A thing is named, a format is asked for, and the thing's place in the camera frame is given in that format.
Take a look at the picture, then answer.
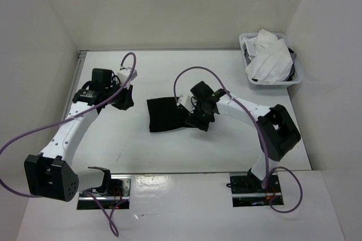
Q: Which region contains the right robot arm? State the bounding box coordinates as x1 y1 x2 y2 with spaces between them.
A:
176 81 301 192

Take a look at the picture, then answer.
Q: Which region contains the black skirt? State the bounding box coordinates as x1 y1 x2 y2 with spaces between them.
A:
146 97 192 133

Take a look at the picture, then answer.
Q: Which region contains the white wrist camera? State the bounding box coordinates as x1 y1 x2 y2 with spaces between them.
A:
176 94 196 114
117 67 137 88

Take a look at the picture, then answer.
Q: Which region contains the white plastic laundry basket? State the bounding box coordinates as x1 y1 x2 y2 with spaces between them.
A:
239 32 304 90

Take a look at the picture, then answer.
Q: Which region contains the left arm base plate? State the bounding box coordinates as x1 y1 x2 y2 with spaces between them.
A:
76 174 132 210

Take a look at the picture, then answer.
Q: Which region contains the white skirt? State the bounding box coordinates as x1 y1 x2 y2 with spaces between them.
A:
242 29 293 85

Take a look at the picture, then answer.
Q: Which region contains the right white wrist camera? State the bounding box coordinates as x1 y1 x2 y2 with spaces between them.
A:
176 94 196 114

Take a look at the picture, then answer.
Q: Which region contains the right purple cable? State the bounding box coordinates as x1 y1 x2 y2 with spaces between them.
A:
173 67 303 213

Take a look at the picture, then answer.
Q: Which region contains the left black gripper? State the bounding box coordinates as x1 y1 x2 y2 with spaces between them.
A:
105 80 135 110

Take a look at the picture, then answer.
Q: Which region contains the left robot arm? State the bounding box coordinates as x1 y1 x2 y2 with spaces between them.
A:
24 67 137 202

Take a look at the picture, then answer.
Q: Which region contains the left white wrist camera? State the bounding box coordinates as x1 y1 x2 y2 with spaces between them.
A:
117 67 137 88

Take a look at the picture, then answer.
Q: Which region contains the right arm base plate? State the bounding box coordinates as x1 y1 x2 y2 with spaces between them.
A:
226 172 284 207

